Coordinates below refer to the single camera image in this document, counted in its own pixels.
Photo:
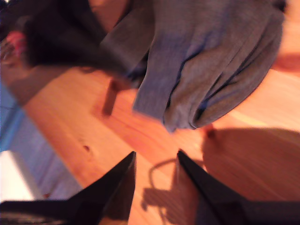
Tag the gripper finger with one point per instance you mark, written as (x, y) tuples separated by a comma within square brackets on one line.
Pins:
[(110, 194), (65, 47), (211, 201)]

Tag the grey underwear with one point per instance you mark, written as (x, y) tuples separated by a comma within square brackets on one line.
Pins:
[(199, 58)]

